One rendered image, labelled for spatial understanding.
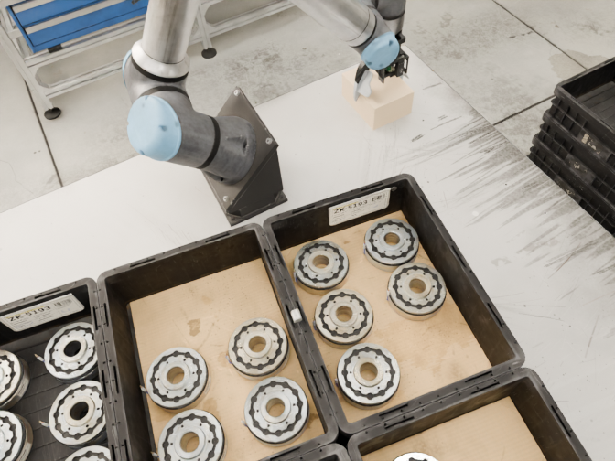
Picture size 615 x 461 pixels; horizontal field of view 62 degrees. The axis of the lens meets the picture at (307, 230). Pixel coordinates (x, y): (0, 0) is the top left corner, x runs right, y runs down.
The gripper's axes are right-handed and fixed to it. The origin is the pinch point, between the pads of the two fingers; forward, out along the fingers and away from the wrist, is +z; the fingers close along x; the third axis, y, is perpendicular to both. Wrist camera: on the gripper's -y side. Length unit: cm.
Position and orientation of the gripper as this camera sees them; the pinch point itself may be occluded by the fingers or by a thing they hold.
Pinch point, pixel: (376, 89)
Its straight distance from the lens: 141.4
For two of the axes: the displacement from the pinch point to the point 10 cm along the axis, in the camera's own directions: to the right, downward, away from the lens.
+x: 8.8, -4.3, 2.2
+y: 4.8, 7.2, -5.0
